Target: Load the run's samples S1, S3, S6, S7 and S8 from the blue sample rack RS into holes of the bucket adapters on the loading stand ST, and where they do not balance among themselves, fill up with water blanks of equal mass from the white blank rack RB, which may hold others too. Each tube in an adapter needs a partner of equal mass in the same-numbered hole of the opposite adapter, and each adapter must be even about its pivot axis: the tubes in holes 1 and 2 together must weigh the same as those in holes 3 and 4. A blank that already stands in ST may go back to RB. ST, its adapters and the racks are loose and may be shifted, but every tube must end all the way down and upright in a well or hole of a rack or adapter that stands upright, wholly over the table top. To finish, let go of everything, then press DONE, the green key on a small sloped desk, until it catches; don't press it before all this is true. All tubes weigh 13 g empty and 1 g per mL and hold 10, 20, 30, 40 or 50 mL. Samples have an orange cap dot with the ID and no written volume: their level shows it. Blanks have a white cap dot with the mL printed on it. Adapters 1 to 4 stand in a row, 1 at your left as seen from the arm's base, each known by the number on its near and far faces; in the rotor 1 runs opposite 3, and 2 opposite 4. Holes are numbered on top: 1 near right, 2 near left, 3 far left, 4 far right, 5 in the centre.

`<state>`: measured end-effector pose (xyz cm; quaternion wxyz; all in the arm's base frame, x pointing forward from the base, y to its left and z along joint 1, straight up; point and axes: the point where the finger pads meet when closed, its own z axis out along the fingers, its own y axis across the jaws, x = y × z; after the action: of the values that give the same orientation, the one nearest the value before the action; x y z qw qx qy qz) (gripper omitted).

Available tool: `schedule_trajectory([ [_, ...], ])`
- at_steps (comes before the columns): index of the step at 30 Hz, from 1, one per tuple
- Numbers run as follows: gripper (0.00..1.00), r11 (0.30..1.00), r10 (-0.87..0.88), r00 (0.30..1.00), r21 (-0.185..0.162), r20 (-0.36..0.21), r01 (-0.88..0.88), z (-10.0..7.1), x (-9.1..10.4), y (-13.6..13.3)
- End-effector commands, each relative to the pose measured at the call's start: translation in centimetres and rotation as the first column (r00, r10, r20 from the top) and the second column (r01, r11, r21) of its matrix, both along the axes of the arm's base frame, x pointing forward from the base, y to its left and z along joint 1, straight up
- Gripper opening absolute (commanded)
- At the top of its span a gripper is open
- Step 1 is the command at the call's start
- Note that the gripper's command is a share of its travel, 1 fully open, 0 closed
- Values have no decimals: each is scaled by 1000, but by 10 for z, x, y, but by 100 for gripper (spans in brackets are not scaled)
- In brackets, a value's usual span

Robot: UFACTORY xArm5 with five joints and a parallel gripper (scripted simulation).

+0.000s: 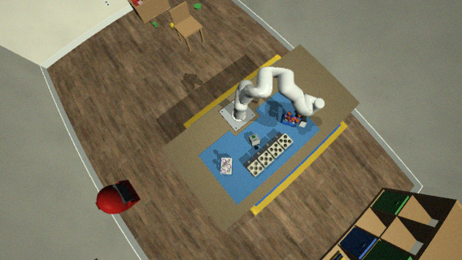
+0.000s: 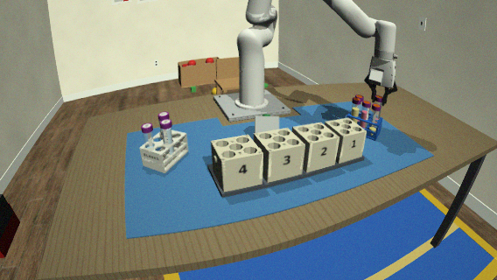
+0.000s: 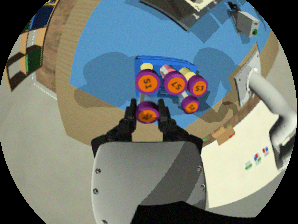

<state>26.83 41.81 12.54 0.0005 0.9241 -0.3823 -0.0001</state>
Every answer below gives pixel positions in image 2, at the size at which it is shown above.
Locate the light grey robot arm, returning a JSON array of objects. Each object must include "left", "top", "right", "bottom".
[{"left": 235, "top": 0, "right": 398, "bottom": 110}]

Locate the blue mat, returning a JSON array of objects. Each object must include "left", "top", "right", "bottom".
[{"left": 125, "top": 101, "right": 434, "bottom": 239}]

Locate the white tube rack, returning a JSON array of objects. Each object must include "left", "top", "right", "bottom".
[{"left": 139, "top": 130, "right": 188, "bottom": 173}]

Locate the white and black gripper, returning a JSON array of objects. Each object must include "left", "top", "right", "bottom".
[{"left": 364, "top": 55, "right": 397, "bottom": 106}]

